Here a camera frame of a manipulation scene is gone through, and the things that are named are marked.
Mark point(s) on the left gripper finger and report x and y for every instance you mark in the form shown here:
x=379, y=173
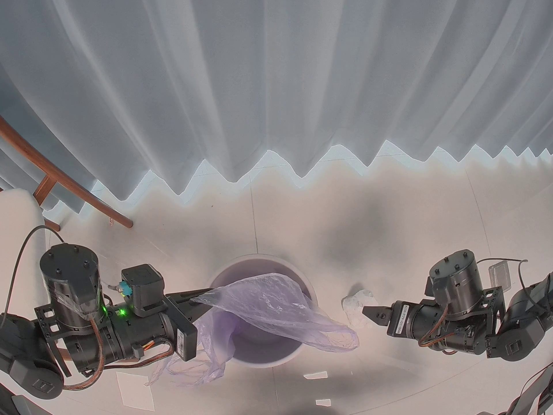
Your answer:
x=181, y=301

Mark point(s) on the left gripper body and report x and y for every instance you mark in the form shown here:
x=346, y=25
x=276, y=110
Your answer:
x=151, y=331

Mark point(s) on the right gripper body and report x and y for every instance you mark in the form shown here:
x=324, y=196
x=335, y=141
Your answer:
x=414, y=320

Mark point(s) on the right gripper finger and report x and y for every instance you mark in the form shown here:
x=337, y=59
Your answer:
x=380, y=316

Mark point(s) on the purple plastic bag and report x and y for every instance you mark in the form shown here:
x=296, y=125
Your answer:
x=268, y=305

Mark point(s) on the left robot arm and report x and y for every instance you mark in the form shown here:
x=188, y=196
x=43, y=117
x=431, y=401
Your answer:
x=69, y=283

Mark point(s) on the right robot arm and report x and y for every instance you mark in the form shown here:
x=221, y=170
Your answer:
x=458, y=279

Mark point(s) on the white trash bin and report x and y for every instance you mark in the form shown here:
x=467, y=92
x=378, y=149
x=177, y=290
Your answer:
x=268, y=359

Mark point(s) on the crumpled white paper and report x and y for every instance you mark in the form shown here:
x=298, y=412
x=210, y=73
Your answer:
x=352, y=303

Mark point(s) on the white cushioned wooden chair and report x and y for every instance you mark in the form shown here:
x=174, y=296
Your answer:
x=26, y=205

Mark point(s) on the pale blue curtain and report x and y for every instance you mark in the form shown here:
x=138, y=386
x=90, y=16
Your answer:
x=276, y=58

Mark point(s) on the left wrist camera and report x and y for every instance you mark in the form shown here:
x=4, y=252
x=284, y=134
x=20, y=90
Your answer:
x=144, y=288

